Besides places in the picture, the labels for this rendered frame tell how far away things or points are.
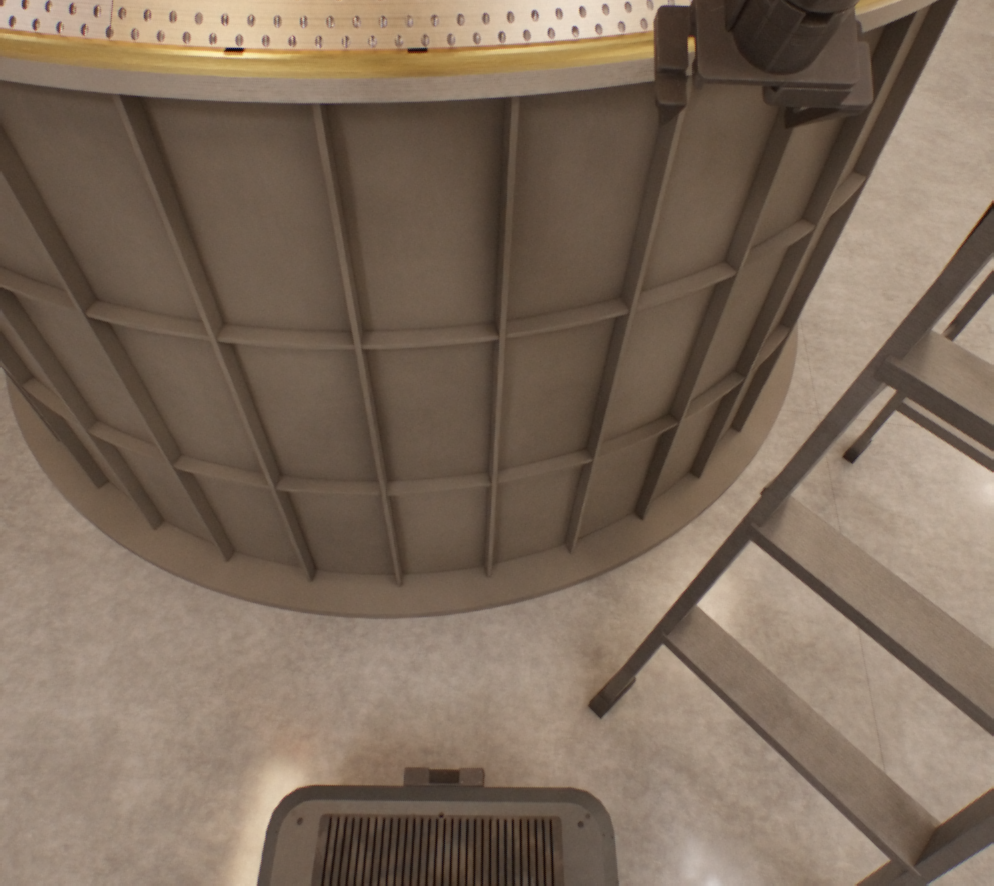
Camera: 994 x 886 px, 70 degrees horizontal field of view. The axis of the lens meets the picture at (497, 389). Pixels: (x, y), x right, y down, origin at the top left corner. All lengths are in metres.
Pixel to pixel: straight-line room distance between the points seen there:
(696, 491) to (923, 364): 0.97
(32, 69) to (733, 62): 0.63
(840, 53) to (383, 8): 0.41
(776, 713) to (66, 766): 1.27
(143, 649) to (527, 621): 0.80
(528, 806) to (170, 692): 0.77
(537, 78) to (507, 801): 1.00
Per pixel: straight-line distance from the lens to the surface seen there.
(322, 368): 1.05
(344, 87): 0.72
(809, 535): 1.09
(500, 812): 1.24
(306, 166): 0.83
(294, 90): 0.73
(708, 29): 0.51
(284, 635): 1.63
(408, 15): 0.74
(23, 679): 1.79
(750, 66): 0.51
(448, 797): 1.25
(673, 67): 0.52
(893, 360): 0.90
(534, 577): 1.61
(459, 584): 1.60
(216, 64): 0.75
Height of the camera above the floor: 1.48
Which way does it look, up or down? 50 degrees down
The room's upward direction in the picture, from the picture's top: 3 degrees clockwise
